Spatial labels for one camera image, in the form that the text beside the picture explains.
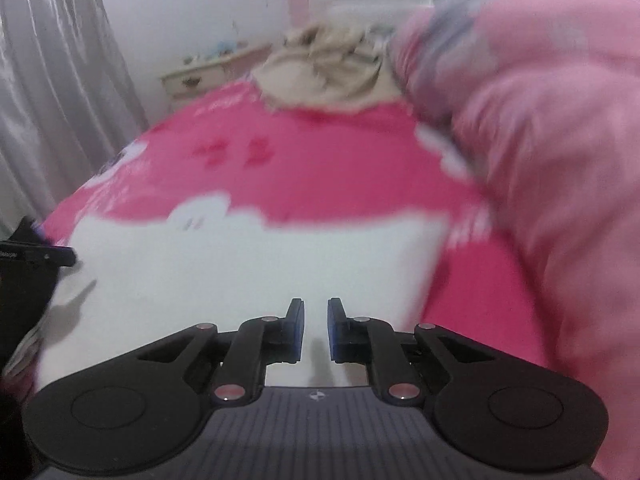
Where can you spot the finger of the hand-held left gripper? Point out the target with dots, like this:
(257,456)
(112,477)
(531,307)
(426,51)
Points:
(52,256)

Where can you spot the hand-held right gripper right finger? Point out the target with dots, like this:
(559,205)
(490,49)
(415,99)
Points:
(334,335)

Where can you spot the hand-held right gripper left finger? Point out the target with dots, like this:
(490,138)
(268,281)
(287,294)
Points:
(299,332)

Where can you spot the white fleece sweater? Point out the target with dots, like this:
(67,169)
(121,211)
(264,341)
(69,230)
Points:
(250,270)

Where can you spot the pink floral bed sheet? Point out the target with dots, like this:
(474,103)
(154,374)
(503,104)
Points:
(325,170)

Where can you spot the grey curtain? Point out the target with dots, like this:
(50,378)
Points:
(60,85)

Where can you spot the cream nightstand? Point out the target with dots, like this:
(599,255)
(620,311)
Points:
(200,77)

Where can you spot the beige garment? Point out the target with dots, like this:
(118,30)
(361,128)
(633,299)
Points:
(330,75)

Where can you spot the pink floral quilt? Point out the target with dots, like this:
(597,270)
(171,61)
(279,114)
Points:
(560,160)

